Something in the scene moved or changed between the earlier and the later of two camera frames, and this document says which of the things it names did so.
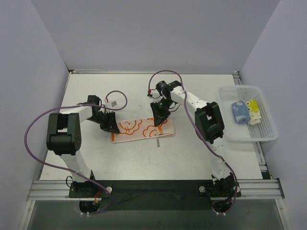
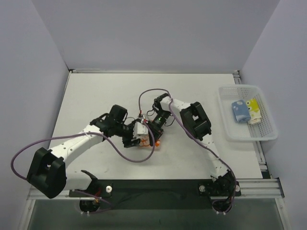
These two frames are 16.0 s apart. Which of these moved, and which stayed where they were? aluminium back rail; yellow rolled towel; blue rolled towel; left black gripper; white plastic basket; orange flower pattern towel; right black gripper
Moved: right black gripper; orange flower pattern towel; left black gripper
Stayed: white plastic basket; blue rolled towel; aluminium back rail; yellow rolled towel
